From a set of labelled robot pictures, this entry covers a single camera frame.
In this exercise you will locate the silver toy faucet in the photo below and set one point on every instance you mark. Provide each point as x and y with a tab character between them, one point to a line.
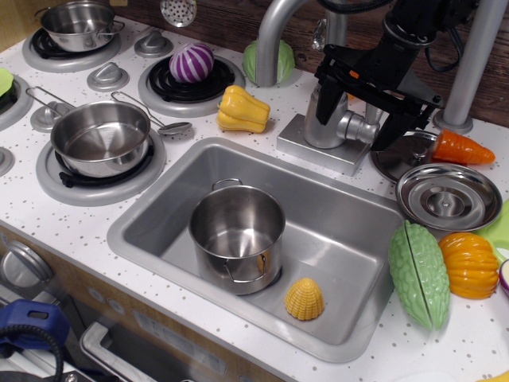
330	134

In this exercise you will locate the grey stove knob back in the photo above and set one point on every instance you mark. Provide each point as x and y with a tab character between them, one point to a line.
153	45

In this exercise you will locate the green toy bitter gourd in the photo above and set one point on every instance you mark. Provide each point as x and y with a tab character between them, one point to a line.
419	274

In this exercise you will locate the orange toy pumpkin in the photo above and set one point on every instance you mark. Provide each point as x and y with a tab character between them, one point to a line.
471	265

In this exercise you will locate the orange toy carrot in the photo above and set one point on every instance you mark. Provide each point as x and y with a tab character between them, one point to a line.
459	149

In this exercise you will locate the steel pan front burner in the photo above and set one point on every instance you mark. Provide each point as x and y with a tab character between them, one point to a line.
102	139

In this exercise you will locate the light green toy plate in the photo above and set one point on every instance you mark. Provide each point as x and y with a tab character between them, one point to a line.
496	233

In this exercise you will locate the hanging perforated steel ladle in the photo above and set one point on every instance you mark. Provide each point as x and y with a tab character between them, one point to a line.
178	13

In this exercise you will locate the steel pot back burner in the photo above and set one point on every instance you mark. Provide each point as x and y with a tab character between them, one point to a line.
80	26

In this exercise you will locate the green toy leaf left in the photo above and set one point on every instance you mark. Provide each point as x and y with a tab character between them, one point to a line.
6	81

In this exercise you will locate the grey sink basin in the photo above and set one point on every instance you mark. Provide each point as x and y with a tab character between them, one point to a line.
295	253

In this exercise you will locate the steel lid upside down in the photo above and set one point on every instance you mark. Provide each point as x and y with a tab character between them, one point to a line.
448	197

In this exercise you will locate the blue clamp with cable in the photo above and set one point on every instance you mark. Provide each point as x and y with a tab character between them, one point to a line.
26	324

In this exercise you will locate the yellow toy corn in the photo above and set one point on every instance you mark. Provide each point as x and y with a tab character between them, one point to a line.
304	300

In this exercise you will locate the yellow toy bell pepper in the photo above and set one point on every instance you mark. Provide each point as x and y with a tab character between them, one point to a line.
240	111

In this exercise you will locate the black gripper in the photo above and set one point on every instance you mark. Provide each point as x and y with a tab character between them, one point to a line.
382	76

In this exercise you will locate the grey stove knob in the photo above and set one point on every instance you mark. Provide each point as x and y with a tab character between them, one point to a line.
153	45
45	117
108	78

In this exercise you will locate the steel lid with knob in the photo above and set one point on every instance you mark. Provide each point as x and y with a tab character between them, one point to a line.
413	149

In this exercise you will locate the grey vertical pole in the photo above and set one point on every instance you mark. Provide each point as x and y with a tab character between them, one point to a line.
456	114

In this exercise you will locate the grey stove knob middle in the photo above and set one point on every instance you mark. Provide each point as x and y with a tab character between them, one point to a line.
108	78

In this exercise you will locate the purple toy onion slice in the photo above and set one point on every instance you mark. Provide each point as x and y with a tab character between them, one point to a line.
504	276

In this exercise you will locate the steel pot in sink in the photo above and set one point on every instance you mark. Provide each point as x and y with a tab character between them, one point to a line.
237	234

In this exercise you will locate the small steel strainer spoon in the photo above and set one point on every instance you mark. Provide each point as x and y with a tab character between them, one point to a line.
163	129

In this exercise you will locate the grey stove knob left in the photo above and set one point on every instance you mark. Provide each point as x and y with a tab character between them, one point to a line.
45	117

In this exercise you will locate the silver faucet lever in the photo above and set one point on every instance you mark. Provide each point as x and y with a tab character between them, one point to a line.
373	114

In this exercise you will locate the green toy cabbage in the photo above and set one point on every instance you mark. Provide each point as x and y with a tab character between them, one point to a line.
286	62

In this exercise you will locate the purple striped toy onion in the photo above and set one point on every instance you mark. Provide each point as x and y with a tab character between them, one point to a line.
191	63

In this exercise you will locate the grey oven knob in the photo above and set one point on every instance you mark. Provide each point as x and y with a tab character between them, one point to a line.
22	267

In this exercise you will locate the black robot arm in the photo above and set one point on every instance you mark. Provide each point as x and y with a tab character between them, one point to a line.
417	23

